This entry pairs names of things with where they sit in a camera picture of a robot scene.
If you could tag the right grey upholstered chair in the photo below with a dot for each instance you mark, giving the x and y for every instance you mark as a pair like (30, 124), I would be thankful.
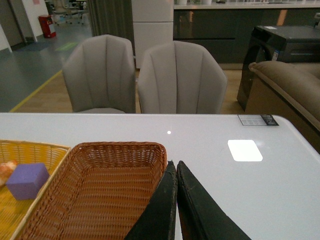
(180, 78)

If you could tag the purple foam cube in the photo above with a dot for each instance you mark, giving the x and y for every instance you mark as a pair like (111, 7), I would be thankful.
(26, 180)

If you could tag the dark kitchen counter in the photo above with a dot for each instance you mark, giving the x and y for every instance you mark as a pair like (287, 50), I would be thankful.
(224, 27)

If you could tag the left grey upholstered chair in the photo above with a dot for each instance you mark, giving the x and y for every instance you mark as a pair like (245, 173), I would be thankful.
(100, 76)

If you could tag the orange white plush toy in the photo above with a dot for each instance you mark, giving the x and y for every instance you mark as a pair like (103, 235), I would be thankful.
(6, 170)

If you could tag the white refrigerator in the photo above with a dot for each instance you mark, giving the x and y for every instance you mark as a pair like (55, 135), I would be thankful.
(152, 25)

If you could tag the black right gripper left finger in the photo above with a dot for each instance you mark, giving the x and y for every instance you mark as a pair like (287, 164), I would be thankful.
(158, 220)

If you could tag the yellow wicker basket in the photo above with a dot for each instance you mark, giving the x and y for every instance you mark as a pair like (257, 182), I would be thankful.
(13, 211)

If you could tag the grey curtain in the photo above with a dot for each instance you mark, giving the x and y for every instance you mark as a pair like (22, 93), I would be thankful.
(111, 17)

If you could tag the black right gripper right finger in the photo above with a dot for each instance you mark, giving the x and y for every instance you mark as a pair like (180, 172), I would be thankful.
(200, 216)

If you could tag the black white table label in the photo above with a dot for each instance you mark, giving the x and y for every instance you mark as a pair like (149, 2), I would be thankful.
(257, 120)

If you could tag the grey upholstered chair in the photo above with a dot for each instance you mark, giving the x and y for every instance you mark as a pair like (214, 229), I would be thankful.
(100, 76)
(180, 78)

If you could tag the black appliance cabinet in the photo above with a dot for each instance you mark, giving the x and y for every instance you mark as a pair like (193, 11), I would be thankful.
(289, 44)

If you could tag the brown wicker basket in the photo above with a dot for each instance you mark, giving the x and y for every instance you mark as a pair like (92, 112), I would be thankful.
(97, 193)

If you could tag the beige sofa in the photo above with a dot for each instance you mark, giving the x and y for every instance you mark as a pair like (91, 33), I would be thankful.
(289, 90)

